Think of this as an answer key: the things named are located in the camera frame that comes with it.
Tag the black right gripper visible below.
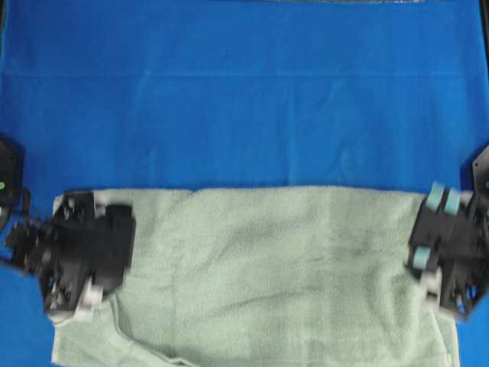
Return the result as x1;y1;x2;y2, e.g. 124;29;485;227
406;183;488;320

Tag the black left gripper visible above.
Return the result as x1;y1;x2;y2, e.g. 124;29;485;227
3;190;136;320

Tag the sage green bath towel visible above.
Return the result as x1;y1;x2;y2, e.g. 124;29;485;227
52;187;459;366

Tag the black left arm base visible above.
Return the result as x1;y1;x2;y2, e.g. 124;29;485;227
1;135;24;230

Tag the blue table cloth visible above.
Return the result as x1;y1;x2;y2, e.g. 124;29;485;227
0;0;489;367

